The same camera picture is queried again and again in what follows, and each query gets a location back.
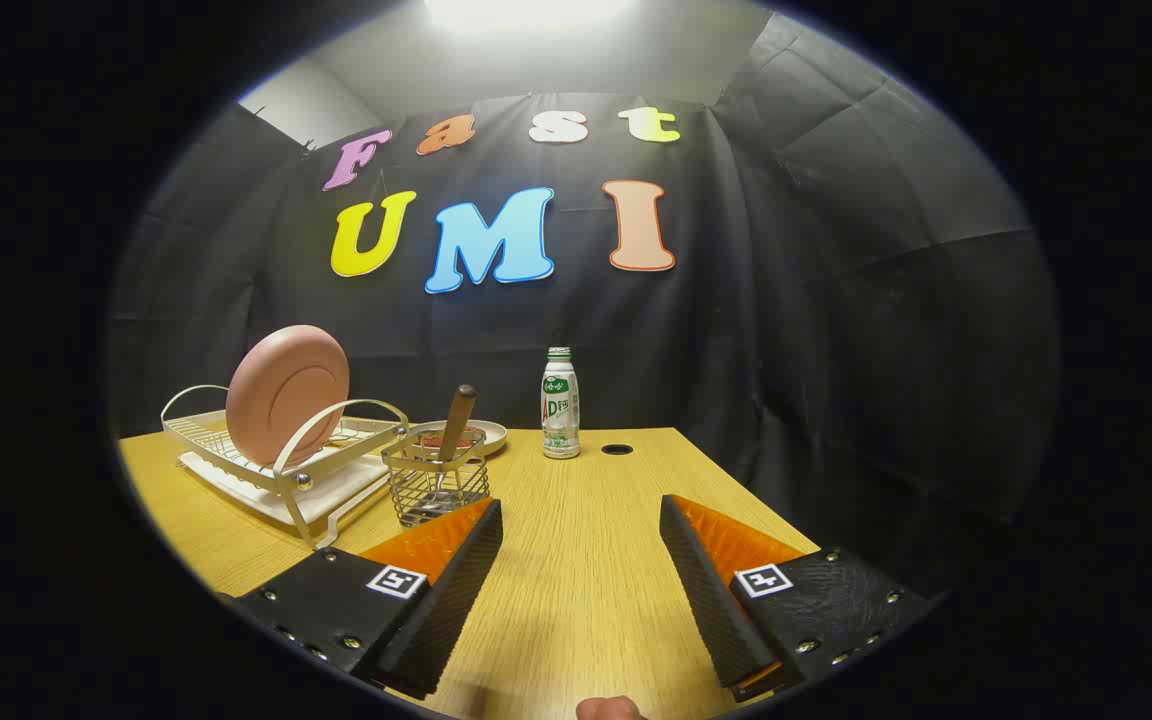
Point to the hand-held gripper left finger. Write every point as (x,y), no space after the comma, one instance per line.
(451,600)

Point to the white drip tray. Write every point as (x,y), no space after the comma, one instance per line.
(336,492)

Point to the white drink bottle green label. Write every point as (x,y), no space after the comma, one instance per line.
(560,410)

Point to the black backdrop cloth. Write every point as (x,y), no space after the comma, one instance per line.
(836,350)

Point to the red meat slice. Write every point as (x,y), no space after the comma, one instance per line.
(442,438)

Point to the beige round plate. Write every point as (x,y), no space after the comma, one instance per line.
(491,437)

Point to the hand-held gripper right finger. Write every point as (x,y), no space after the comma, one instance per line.
(711,600)

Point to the pink plate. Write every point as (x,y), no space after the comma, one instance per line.
(286,395)

